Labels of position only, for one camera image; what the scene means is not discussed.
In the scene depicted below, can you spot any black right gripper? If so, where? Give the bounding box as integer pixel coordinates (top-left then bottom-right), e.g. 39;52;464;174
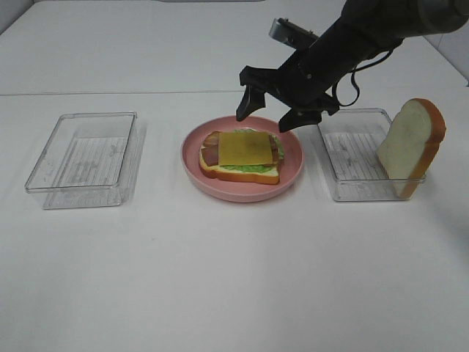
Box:
235;47;340;133

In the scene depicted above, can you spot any yellow cheese slice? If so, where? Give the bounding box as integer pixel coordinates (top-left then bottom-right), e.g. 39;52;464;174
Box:
218;131;273;166

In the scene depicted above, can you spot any green lettuce leaf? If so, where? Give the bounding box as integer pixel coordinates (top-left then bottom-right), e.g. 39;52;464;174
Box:
218;128;284;173

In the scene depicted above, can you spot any bacon strip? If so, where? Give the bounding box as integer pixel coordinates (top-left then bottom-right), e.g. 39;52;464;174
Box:
202;131;278;149
200;134;278;166

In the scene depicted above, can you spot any white bread slice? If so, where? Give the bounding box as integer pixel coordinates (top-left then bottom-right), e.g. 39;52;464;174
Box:
199;150;284;185
377;98;446;199

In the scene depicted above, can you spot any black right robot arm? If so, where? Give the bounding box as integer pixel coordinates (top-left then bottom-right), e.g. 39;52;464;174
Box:
236;1;468;132

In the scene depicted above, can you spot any clear right plastic tray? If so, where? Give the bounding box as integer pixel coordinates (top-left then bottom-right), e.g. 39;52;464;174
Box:
311;109;426;202

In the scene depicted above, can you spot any clear plastic tray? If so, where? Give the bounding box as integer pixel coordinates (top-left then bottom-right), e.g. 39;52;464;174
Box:
311;109;426;202
25;111;141;210

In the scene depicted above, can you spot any pink round plate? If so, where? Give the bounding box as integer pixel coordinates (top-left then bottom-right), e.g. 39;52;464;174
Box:
181;116;304;202

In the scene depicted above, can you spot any clear left plastic tray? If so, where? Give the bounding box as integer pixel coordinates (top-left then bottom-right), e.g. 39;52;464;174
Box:
25;111;141;210

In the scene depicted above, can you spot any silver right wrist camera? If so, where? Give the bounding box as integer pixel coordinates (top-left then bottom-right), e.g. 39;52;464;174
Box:
269;18;319;50

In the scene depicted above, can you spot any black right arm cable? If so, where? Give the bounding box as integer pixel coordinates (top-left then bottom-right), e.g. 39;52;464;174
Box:
331;40;402;108

